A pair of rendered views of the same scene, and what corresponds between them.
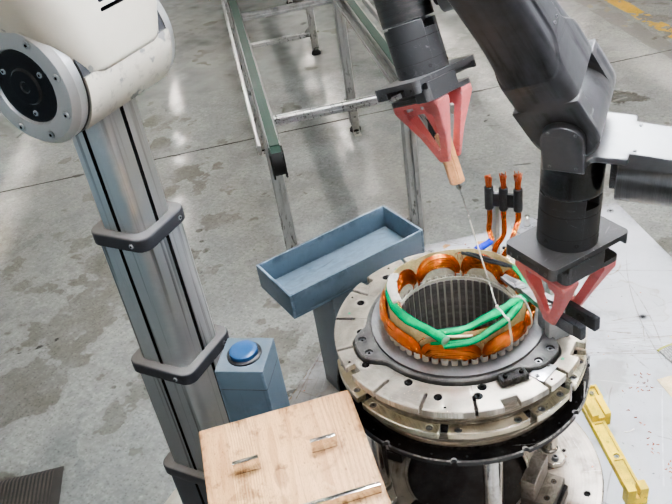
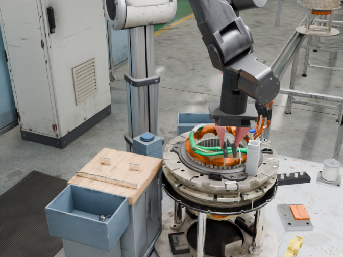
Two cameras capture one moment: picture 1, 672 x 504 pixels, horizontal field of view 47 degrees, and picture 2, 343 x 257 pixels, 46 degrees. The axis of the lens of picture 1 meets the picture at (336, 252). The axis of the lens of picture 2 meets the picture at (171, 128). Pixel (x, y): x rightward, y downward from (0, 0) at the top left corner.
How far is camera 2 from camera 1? 0.53 m
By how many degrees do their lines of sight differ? 26
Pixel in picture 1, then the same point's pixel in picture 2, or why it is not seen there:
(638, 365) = (336, 243)
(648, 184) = (247, 85)
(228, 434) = (111, 152)
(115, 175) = (134, 52)
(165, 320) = (136, 119)
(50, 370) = not seen: hidden behind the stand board
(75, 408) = not seen: hidden behind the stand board
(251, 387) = (142, 151)
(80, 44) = not seen: outside the picture
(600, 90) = (234, 37)
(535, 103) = (204, 32)
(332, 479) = (126, 178)
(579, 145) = (217, 55)
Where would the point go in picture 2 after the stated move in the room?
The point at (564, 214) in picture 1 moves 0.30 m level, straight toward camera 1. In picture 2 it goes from (224, 93) to (100, 137)
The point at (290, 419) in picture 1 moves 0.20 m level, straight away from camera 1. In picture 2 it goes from (133, 157) to (161, 128)
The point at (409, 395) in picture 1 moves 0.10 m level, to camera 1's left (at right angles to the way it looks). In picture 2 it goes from (173, 165) to (142, 156)
